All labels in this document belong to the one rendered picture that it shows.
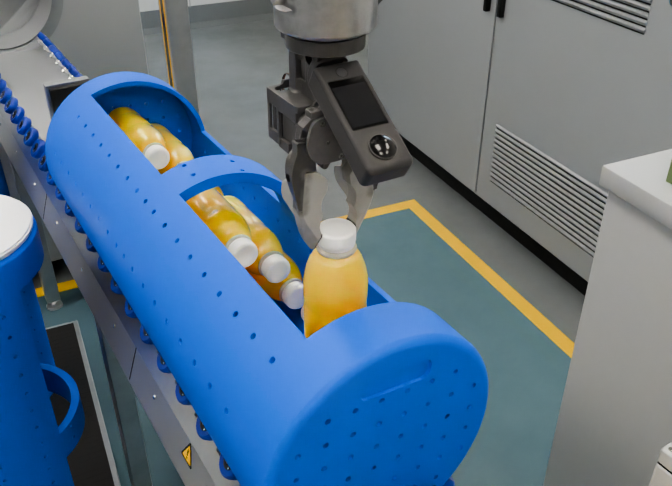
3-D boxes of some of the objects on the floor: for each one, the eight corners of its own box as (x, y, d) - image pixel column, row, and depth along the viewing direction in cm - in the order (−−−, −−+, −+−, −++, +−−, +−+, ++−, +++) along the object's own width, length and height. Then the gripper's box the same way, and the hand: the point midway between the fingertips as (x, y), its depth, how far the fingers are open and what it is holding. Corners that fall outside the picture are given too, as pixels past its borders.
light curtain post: (217, 343, 258) (153, -236, 168) (224, 353, 254) (163, -236, 164) (201, 349, 256) (127, -236, 165) (208, 359, 251) (136, -236, 161)
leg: (149, 481, 209) (114, 302, 175) (157, 495, 204) (122, 315, 171) (129, 490, 206) (89, 310, 173) (136, 505, 202) (97, 324, 169)
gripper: (350, 7, 71) (346, 200, 83) (240, 25, 66) (253, 228, 78) (402, 31, 65) (390, 236, 77) (286, 52, 60) (292, 269, 72)
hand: (336, 233), depth 74 cm, fingers closed on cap, 4 cm apart
